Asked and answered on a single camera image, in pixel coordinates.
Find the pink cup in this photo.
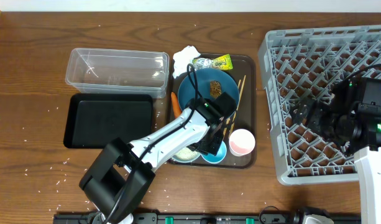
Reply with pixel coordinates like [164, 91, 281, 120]
[229, 129, 255, 157]

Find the dark blue plate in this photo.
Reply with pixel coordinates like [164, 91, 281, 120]
[177, 68, 239, 110]

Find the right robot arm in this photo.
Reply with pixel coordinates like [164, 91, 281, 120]
[290, 78, 381, 223]

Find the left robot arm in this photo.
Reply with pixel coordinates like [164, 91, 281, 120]
[79, 93, 237, 223]

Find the grey dishwasher rack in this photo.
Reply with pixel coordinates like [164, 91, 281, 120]
[258, 25, 381, 185]

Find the light blue rice bowl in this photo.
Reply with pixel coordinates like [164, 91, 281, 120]
[171, 147, 201, 163]

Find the wooden chopstick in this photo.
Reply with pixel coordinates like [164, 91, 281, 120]
[225, 75, 247, 138]
[223, 80, 242, 138]

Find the orange carrot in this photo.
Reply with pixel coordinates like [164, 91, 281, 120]
[171, 92, 182, 118]

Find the brown patterned cookie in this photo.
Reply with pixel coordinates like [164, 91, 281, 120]
[209, 80, 222, 98]

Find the yellow foil snack wrapper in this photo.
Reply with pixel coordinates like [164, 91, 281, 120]
[192, 54, 233, 70]

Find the crumpled white tissue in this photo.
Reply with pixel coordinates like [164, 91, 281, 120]
[172, 45, 201, 78]

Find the black plastic tray bin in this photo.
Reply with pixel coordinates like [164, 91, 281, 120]
[63, 93, 153, 149]

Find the clear plastic bin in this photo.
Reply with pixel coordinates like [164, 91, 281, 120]
[65, 48, 170, 98]

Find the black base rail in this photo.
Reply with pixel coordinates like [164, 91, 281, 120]
[53, 212, 361, 224]

